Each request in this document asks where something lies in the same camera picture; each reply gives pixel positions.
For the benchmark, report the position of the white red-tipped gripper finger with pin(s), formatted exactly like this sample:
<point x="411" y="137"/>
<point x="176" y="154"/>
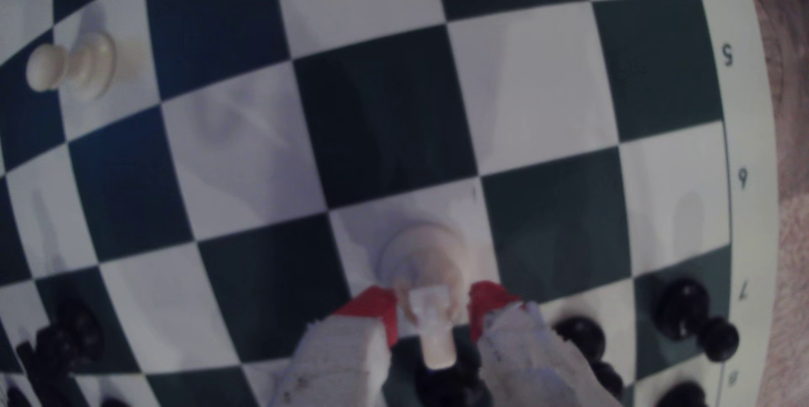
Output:
<point x="531" y="363"/>
<point x="341" y="363"/>

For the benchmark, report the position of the black chess rook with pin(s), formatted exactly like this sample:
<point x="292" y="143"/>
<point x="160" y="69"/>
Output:
<point x="681" y="396"/>

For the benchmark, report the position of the white chess knight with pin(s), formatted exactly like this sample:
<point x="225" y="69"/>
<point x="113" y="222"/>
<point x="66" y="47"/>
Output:
<point x="425" y="261"/>

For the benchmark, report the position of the white chess pawn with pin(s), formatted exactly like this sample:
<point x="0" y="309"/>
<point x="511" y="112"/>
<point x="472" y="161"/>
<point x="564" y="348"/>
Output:
<point x="82" y="66"/>

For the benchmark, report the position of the black chess pawn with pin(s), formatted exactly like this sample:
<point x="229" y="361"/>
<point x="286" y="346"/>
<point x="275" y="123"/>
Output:
<point x="681" y="311"/>
<point x="452" y="392"/>
<point x="580" y="334"/>

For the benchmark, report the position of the black chess knight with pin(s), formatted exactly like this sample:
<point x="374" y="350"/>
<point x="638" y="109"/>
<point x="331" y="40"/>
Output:
<point x="73" y="334"/>

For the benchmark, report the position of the green white chess mat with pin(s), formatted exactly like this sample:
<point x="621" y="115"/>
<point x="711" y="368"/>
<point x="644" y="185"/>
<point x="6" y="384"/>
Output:
<point x="385" y="116"/>

